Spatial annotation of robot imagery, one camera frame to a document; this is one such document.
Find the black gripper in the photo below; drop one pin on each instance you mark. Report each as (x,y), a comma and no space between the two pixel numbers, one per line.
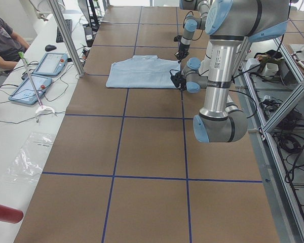
(183,48)
(181,82)

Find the light blue button-up shirt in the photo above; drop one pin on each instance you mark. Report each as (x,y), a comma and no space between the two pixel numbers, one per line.
(142,71)

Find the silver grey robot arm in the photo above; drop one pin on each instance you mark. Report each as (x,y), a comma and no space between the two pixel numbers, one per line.
(195,19)
(228,23)

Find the upper blue teach pendant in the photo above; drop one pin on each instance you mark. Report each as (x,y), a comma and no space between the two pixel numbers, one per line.
(51,64)

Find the blue teach pendant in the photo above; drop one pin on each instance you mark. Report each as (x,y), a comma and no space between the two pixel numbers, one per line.
(25,93)
(51,64)

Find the black computer mouse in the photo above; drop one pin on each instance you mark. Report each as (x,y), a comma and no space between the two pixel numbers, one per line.
(49,48)

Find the lower blue teach pendant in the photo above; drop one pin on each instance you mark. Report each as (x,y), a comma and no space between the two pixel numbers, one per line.
(25,93)

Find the seated person grey shirt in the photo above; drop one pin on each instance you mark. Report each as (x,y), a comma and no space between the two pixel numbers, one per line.
(11,43)

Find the clear plastic bag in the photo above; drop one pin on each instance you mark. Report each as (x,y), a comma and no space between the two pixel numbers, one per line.
(29,162)

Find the red water bottle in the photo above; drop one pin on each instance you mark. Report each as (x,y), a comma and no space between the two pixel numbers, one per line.
(10,215)

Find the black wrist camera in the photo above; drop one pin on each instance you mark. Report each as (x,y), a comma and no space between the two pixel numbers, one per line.
(174,78)
(177,38)

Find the aluminium frame post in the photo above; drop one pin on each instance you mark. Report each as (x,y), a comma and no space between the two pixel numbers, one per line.
(59,18)

